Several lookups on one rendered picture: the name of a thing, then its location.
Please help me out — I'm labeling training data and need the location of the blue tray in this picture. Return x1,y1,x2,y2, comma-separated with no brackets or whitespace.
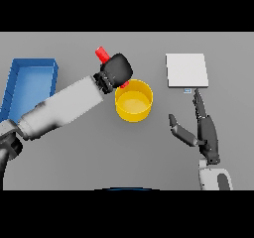
0,58,60,124

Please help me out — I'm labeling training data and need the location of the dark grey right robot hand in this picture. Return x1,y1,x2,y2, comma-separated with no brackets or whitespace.
168,88,221,166

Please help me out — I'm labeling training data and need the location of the yellow bowl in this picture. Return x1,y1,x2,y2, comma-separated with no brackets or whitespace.
114,78,154,123

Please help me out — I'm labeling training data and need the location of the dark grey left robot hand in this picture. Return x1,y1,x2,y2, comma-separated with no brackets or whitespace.
92,53,134,95

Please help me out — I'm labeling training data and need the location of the pale square measuring scale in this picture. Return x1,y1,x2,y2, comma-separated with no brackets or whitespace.
165,53,210,94

